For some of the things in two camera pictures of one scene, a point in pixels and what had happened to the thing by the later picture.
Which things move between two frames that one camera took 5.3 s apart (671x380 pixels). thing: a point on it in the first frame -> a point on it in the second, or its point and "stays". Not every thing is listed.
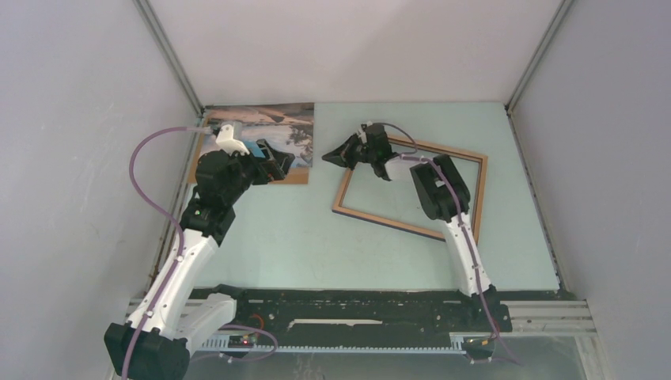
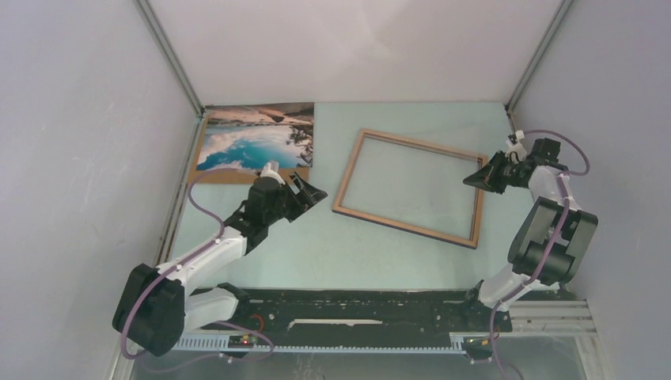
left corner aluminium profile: [168, 51] stays
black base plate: [280, 310] stays
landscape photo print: [289, 127] stays
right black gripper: [343, 155] -> [488, 177]
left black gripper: [267, 170] -> [308, 196]
